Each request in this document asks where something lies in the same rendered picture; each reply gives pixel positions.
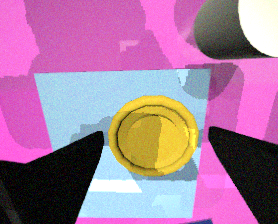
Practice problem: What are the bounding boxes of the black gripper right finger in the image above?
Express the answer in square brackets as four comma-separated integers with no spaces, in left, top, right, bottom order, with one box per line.
[208,126,278,224]

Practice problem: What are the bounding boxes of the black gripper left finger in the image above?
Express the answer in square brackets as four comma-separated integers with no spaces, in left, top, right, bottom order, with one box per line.
[0,131,104,224]

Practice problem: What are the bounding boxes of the light blue square mat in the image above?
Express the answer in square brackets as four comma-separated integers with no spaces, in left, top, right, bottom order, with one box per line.
[34,68,212,218]

